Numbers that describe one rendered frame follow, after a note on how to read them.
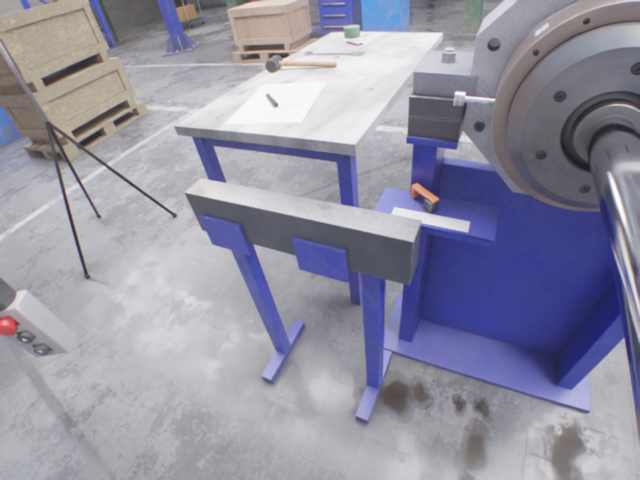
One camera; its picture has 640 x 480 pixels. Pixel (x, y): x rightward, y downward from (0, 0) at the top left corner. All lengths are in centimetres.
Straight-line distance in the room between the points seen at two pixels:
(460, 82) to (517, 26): 14
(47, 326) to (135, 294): 150
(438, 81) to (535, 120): 24
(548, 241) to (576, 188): 47
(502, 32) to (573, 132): 24
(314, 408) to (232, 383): 38
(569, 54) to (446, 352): 119
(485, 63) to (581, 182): 29
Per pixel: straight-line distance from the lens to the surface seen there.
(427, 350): 151
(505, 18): 76
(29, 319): 64
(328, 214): 75
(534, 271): 126
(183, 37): 828
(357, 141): 103
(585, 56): 63
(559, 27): 66
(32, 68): 426
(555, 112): 65
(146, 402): 171
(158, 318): 193
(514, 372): 155
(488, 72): 79
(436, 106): 80
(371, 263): 77
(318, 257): 81
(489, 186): 105
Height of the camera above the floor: 134
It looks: 44 degrees down
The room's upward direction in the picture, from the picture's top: 8 degrees counter-clockwise
